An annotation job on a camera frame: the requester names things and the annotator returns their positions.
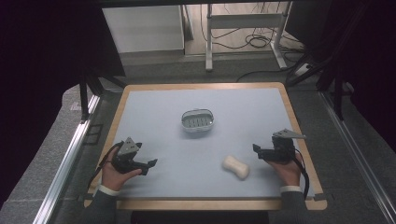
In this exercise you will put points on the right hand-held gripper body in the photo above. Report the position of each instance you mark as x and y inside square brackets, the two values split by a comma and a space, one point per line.
[283, 149]

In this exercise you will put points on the cream soap bar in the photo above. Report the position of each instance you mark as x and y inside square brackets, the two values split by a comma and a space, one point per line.
[236, 167]

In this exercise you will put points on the person's right hand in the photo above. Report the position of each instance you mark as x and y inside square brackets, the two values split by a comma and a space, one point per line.
[290, 174]

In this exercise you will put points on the dark curtain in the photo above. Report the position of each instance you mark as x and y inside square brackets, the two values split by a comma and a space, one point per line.
[367, 53]
[40, 62]

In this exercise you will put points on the aluminium floor rail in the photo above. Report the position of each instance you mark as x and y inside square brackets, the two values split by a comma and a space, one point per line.
[361, 161]
[67, 165]

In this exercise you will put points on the white cabinet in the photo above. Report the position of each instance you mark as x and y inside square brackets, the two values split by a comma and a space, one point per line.
[143, 29]

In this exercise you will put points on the pale grey table mat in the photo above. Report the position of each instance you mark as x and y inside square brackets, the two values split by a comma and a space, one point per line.
[193, 149]

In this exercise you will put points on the white power strip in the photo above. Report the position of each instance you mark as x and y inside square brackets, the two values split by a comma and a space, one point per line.
[302, 70]

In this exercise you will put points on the white metal desk frame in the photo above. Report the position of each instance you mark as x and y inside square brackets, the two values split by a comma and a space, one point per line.
[246, 21]

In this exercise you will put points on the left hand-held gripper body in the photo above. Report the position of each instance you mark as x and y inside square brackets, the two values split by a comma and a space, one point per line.
[127, 148]

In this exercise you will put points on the person's left hand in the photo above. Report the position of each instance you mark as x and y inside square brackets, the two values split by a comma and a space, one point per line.
[111, 177]

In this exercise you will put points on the black tripod stand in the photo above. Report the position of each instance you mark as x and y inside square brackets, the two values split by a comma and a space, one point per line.
[337, 93]
[83, 99]

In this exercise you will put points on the white soap dish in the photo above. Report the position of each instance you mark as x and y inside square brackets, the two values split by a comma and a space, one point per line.
[197, 121]

